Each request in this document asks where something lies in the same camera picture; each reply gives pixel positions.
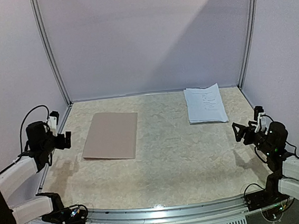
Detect brown plastic folder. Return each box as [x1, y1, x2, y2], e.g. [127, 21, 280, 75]
[82, 112, 138, 160]

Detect white signature page sheet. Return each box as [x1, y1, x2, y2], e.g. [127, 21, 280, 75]
[183, 82, 229, 126]

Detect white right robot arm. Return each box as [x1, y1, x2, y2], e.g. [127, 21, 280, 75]
[232, 121, 299, 211]

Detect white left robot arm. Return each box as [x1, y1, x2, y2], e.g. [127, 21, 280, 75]
[0, 114, 71, 224]

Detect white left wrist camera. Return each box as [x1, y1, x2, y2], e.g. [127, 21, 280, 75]
[47, 111, 59, 136]

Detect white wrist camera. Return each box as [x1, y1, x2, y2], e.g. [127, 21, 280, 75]
[47, 111, 59, 136]
[254, 105, 267, 133]

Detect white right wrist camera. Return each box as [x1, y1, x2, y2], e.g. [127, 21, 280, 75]
[254, 105, 267, 133]

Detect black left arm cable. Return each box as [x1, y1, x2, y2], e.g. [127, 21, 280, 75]
[16, 104, 54, 154]

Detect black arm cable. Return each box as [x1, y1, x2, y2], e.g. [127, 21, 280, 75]
[16, 104, 54, 154]
[250, 112, 299, 174]

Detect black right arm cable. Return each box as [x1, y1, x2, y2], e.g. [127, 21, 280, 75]
[250, 112, 299, 174]

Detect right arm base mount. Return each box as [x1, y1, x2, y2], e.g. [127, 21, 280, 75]
[244, 190, 290, 211]

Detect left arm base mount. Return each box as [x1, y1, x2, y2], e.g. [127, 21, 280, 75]
[42, 204, 89, 224]

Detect right aluminium frame post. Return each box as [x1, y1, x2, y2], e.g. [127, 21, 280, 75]
[237, 0, 257, 90]

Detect aluminium frame post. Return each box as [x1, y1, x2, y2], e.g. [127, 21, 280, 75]
[237, 0, 257, 90]
[30, 0, 72, 106]

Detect left aluminium frame post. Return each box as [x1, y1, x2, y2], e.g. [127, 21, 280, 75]
[30, 0, 72, 106]

